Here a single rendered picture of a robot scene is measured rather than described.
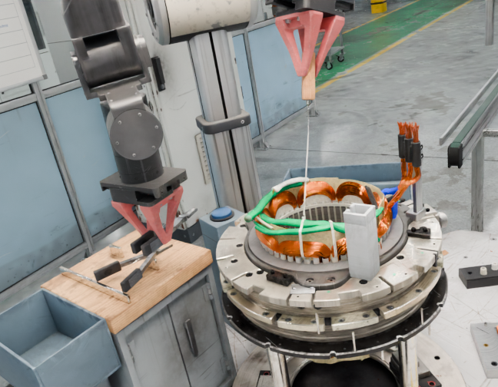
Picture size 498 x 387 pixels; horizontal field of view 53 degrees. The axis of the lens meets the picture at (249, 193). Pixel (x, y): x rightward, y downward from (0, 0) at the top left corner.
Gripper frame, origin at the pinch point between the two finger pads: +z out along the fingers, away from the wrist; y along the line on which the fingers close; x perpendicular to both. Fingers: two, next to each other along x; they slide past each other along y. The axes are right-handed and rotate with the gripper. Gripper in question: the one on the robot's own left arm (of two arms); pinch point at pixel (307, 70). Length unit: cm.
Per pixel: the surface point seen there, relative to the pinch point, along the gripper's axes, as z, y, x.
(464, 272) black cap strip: 36, 55, 5
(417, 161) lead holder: 11.2, 10.5, -10.1
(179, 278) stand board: 30.4, -8.4, 16.9
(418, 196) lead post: 16.3, 15.8, -7.3
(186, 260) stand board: 28.4, -6.1, 18.7
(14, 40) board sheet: -36, 23, 236
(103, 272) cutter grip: 29.5, -17.9, 22.9
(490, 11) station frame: -77, 290, 124
